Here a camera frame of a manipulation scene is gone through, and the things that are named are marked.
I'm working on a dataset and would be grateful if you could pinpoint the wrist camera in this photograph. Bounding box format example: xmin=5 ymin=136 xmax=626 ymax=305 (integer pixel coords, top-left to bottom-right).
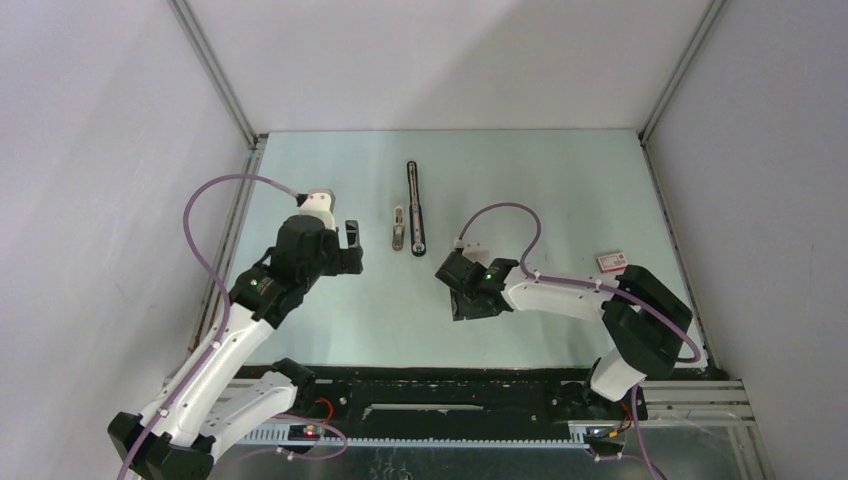
xmin=296 ymin=189 xmax=337 ymax=231
xmin=454 ymin=237 xmax=491 ymax=266

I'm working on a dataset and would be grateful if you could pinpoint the white red staple box sleeve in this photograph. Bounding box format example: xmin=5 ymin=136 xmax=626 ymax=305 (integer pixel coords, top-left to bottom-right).
xmin=596 ymin=251 xmax=630 ymax=273

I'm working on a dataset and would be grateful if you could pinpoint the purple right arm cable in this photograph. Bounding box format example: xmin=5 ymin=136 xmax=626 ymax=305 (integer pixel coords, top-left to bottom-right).
xmin=457 ymin=201 xmax=704 ymax=480

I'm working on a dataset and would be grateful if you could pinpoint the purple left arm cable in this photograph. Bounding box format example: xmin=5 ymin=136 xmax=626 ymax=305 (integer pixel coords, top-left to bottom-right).
xmin=115 ymin=174 xmax=301 ymax=480

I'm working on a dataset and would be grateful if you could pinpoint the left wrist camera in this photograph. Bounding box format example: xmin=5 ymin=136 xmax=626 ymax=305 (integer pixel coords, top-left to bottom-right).
xmin=296 ymin=189 xmax=337 ymax=231

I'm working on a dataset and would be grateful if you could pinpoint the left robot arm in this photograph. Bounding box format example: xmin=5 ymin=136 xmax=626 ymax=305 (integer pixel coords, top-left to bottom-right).
xmin=107 ymin=214 xmax=363 ymax=479

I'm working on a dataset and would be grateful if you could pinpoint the beige stapler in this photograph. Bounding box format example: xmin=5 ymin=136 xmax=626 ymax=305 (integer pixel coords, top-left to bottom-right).
xmin=391 ymin=205 xmax=406 ymax=251

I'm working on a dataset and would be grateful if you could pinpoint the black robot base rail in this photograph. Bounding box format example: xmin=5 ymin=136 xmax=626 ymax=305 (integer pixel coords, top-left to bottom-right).
xmin=178 ymin=364 xmax=664 ymax=445

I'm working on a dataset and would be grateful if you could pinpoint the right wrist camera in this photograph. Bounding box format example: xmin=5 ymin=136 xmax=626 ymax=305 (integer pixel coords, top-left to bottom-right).
xmin=454 ymin=237 xmax=491 ymax=266

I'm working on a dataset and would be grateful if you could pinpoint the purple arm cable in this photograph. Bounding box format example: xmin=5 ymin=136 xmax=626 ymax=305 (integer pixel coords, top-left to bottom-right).
xmin=457 ymin=201 xmax=704 ymax=480
xmin=115 ymin=174 xmax=301 ymax=480

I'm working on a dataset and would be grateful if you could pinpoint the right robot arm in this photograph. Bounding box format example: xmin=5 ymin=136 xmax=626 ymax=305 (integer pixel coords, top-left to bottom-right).
xmin=435 ymin=249 xmax=700 ymax=418

